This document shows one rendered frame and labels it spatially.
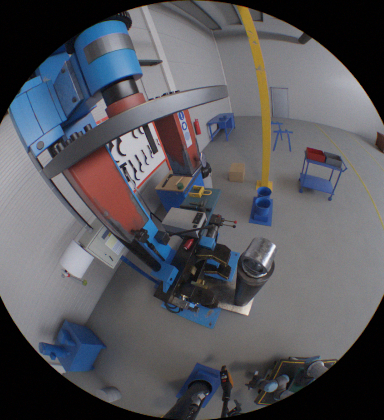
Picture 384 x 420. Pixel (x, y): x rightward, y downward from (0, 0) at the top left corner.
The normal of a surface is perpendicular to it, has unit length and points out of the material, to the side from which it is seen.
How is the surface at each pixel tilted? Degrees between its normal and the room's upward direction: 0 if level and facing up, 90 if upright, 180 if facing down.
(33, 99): 90
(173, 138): 90
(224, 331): 0
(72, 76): 90
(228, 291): 0
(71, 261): 56
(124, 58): 90
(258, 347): 0
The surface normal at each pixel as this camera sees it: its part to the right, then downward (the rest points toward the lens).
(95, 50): 0.14, 0.68
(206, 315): -0.24, -0.68
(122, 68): 0.62, 0.44
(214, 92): 0.82, 0.25
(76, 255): 0.60, -0.26
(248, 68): -0.39, 0.72
